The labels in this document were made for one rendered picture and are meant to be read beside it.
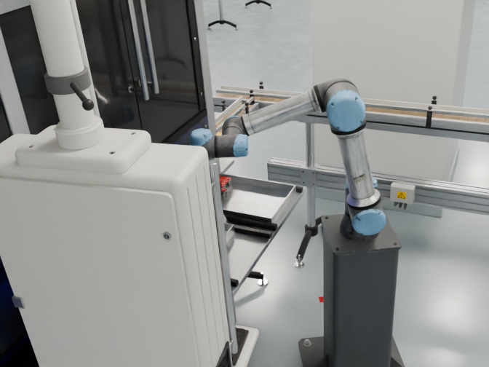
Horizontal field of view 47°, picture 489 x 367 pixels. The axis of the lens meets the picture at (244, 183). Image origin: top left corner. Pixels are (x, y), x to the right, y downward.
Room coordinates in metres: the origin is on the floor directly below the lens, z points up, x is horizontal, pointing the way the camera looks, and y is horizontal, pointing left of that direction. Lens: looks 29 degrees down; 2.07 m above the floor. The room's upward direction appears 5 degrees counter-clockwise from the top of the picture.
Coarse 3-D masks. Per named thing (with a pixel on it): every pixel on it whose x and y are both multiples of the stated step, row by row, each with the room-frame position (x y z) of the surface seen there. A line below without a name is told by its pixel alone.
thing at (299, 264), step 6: (318, 222) 2.89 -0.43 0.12; (306, 228) 2.81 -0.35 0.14; (312, 228) 2.80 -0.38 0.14; (306, 234) 2.75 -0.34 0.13; (312, 234) 2.79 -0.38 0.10; (306, 240) 2.72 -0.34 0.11; (300, 246) 2.69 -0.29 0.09; (306, 246) 2.69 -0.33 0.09; (300, 252) 2.65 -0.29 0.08; (300, 258) 2.62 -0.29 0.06; (294, 264) 2.63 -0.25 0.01; (300, 264) 2.62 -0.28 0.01
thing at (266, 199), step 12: (240, 180) 2.10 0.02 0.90; (252, 180) 2.07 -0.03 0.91; (264, 180) 2.05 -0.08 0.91; (228, 192) 2.03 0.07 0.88; (240, 192) 2.02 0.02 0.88; (252, 192) 2.01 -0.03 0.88; (264, 192) 2.01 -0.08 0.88; (276, 192) 2.00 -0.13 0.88; (288, 192) 1.99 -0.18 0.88; (228, 204) 1.94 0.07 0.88; (240, 204) 1.93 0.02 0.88; (252, 204) 1.92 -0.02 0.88; (264, 204) 1.91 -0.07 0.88; (276, 204) 1.91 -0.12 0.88; (240, 216) 1.82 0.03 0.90; (252, 216) 1.79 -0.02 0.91; (264, 216) 1.82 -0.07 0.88; (276, 216) 1.80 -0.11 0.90
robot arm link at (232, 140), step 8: (232, 128) 1.77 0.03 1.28; (216, 136) 1.71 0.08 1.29; (224, 136) 1.71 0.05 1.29; (232, 136) 1.70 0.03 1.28; (240, 136) 1.70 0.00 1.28; (216, 144) 1.68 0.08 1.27; (224, 144) 1.68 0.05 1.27; (232, 144) 1.68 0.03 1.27; (240, 144) 1.67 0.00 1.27; (216, 152) 1.67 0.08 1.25; (224, 152) 1.67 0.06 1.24; (232, 152) 1.67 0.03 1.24; (240, 152) 1.67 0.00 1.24; (248, 152) 1.70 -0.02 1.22
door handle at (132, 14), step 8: (128, 0) 1.72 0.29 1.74; (128, 8) 1.72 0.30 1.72; (136, 24) 1.72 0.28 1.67; (136, 32) 1.72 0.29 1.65; (136, 40) 1.72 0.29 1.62; (136, 48) 1.72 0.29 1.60; (136, 56) 1.72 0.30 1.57; (144, 72) 1.72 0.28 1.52; (144, 80) 1.72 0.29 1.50; (128, 88) 1.74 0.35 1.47; (136, 88) 1.74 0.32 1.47; (144, 88) 1.72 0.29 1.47; (144, 96) 1.72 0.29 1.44
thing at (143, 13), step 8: (144, 0) 1.78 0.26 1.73; (144, 8) 1.77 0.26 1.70; (144, 16) 1.77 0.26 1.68; (144, 24) 1.77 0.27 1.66; (144, 32) 1.77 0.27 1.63; (152, 56) 1.77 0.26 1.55; (152, 64) 1.77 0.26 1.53; (152, 72) 1.77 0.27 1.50; (152, 80) 1.77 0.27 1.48; (152, 88) 1.78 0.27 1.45
